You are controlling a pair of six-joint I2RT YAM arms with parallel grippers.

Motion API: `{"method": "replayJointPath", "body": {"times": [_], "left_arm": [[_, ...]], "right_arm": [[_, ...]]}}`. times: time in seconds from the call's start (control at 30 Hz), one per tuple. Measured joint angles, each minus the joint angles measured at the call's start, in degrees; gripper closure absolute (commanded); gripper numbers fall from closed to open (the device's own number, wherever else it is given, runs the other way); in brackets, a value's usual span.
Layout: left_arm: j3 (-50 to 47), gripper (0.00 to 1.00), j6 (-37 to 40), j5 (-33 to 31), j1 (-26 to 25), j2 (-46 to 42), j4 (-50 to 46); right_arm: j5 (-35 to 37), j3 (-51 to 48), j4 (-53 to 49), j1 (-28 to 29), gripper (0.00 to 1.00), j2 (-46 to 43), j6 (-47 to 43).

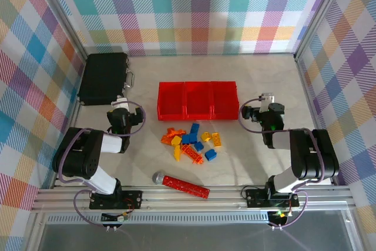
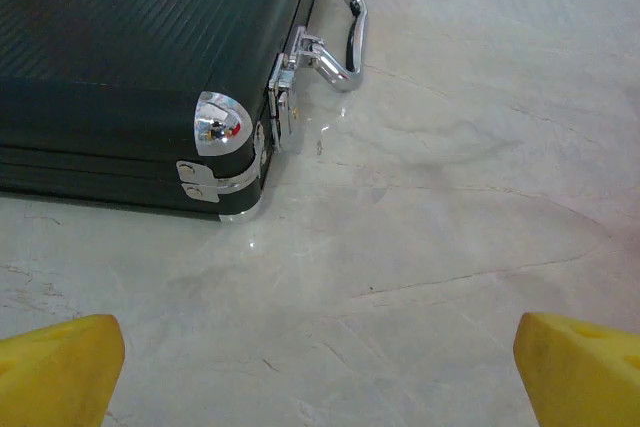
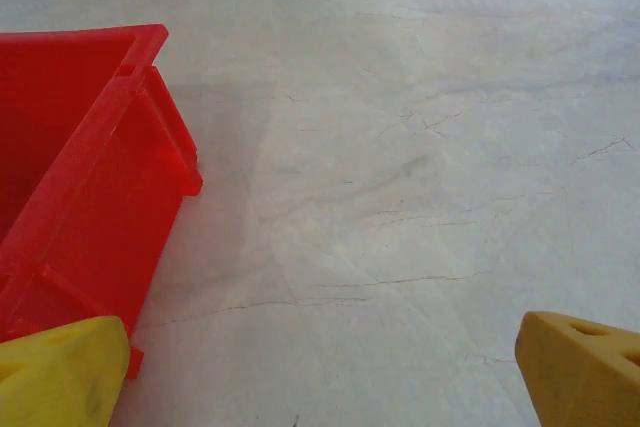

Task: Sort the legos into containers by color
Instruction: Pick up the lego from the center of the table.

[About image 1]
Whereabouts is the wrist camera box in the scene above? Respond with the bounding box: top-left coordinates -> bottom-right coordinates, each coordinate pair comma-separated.
110,95 -> 129,108
258,93 -> 276,112

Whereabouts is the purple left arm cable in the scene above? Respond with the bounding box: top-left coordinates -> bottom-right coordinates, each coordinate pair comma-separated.
57,100 -> 147,229

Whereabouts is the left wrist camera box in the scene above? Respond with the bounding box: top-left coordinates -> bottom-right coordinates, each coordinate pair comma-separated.
110,95 -> 129,108

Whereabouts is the transparent orange lego chassis plate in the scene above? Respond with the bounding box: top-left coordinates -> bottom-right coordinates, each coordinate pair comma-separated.
179,143 -> 205,164

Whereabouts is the small controller board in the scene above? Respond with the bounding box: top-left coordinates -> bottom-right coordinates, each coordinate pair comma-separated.
101,212 -> 130,223
268,210 -> 290,226

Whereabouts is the red glitter toy microphone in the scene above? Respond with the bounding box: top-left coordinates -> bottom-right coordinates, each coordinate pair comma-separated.
152,170 -> 211,199

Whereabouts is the black briefcase with silver latches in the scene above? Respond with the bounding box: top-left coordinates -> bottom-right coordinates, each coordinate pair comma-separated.
76,52 -> 136,107

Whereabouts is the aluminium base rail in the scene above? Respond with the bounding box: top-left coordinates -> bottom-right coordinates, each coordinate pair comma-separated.
31,185 -> 357,213

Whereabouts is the long yellow lego brick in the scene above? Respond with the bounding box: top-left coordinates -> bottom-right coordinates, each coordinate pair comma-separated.
211,132 -> 223,148

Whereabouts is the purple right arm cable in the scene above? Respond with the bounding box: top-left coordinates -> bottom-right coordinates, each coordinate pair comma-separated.
239,99 -> 324,229

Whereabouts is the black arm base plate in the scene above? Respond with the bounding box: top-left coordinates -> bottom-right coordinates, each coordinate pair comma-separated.
245,188 -> 300,208
89,189 -> 144,210

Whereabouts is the aluminium corner post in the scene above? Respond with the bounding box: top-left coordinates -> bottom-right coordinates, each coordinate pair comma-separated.
293,0 -> 351,61
36,0 -> 90,58

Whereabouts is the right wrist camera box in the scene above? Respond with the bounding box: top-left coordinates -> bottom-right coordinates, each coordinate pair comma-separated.
258,93 -> 276,112

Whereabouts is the perforated metal strip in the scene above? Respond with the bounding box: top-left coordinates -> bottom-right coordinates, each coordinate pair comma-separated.
46,215 -> 271,224

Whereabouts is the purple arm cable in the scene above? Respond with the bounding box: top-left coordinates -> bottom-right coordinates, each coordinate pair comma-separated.
57,100 -> 147,229
239,99 -> 324,229

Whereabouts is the aluminium side rail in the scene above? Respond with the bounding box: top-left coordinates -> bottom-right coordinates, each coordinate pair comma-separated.
52,55 -> 90,189
294,53 -> 335,187

